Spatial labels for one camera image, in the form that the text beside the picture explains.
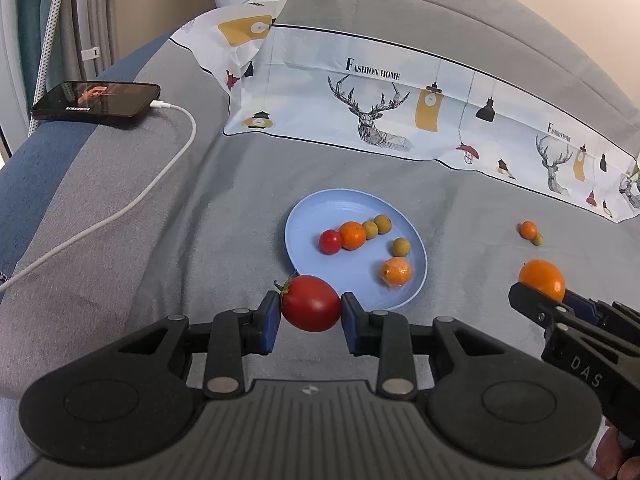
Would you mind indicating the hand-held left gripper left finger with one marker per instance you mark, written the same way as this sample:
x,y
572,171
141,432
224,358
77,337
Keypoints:
x,y
270,325

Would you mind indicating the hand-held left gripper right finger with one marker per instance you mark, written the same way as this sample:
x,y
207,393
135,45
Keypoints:
x,y
350,325

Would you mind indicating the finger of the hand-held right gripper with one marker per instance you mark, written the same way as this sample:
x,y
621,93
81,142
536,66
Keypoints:
x,y
582,307
575,360

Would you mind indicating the large red tomato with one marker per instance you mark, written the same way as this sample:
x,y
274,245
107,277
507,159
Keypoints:
x,y
310,303

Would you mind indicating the small orange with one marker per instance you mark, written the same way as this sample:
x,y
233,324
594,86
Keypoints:
x,y
527,230
352,235
397,271
542,279

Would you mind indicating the red cherry tomato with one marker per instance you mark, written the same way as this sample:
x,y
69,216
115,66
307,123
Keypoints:
x,y
330,241

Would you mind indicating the tan longan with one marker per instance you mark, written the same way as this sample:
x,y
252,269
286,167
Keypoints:
x,y
537,239
401,246
383,223
370,229

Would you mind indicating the blue plate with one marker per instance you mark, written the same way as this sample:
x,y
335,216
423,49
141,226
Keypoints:
x,y
350,205

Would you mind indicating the person's right hand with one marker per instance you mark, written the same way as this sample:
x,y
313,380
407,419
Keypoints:
x,y
607,455

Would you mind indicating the grey blue bed sheet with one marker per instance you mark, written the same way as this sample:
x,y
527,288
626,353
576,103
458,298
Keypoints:
x,y
150,260

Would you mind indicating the white fabric piece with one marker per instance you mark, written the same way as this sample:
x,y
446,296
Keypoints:
x,y
635,172

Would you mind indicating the deer print pillowcase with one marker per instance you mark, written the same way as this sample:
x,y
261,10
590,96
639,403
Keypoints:
x,y
400,125

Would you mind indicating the black smartphone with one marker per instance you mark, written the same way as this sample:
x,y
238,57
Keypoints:
x,y
100,100

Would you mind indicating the white steamer hanger stand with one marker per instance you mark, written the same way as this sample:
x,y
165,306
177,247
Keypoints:
x,y
82,10

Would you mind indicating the teal curtain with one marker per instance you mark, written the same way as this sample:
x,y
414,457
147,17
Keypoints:
x,y
35,0

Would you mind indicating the white door frame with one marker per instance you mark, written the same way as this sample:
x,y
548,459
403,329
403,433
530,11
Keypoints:
x,y
10,35

